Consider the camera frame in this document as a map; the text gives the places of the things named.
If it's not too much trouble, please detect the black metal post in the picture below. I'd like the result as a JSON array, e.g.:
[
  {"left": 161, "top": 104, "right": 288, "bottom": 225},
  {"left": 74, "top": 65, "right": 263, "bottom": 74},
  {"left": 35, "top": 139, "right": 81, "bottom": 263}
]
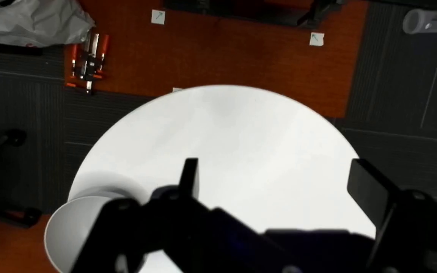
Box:
[{"left": 164, "top": 0, "right": 343, "bottom": 28}]

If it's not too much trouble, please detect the white plastic bag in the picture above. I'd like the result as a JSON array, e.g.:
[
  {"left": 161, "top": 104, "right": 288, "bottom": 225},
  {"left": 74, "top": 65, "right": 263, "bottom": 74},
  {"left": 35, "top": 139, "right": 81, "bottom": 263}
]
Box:
[{"left": 0, "top": 0, "right": 97, "bottom": 48}]

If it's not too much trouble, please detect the grey bowl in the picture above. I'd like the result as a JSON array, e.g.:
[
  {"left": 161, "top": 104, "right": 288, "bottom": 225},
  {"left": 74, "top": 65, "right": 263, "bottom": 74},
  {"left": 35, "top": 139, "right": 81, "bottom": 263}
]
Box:
[{"left": 43, "top": 193, "right": 150, "bottom": 273}]

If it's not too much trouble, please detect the small white paper tag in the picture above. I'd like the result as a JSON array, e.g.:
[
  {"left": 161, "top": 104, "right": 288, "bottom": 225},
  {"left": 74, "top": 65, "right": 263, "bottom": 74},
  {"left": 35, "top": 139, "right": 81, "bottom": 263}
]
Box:
[
  {"left": 308, "top": 30, "right": 326, "bottom": 48},
  {"left": 150, "top": 7, "right": 167, "bottom": 25}
]

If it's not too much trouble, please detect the grey cylindrical object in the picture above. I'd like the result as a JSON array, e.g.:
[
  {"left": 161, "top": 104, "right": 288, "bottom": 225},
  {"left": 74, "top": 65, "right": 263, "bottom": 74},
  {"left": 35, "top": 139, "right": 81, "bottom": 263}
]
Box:
[{"left": 401, "top": 7, "right": 437, "bottom": 36}]

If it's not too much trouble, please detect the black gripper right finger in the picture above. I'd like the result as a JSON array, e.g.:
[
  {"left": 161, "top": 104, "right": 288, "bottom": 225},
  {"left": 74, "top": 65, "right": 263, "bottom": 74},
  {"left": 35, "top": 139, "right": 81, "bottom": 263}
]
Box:
[{"left": 346, "top": 157, "right": 407, "bottom": 233}]

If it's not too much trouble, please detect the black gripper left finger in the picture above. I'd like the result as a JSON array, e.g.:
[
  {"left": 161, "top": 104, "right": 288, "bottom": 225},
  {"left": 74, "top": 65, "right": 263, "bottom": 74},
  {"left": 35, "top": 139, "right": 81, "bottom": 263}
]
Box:
[{"left": 178, "top": 156, "right": 200, "bottom": 200}]

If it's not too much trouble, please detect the black office chair with castors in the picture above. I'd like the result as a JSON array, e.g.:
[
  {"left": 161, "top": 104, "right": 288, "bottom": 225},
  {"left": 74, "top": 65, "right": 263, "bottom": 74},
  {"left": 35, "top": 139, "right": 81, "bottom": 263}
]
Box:
[{"left": 0, "top": 127, "right": 44, "bottom": 227}]

